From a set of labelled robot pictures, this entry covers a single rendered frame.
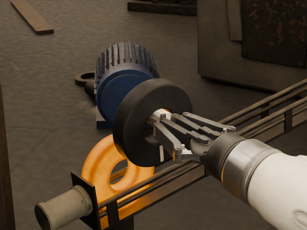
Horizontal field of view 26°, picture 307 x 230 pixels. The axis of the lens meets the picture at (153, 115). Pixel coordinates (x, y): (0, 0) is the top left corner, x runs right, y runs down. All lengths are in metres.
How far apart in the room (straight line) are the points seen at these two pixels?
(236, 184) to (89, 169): 0.36
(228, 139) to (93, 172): 0.32
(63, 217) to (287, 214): 0.47
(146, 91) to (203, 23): 2.47
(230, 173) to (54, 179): 1.80
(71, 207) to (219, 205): 1.36
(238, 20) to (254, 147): 2.48
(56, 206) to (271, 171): 0.45
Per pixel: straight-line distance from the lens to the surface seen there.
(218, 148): 0.99
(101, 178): 1.24
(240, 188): 0.95
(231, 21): 3.43
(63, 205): 1.21
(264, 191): 0.91
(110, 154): 1.23
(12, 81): 3.74
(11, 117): 3.29
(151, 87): 1.09
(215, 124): 1.08
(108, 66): 3.02
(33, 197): 2.60
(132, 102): 1.08
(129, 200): 1.28
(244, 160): 0.95
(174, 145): 1.02
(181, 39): 4.36
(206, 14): 3.52
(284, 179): 0.90
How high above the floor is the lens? 1.33
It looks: 24 degrees down
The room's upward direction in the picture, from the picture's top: straight up
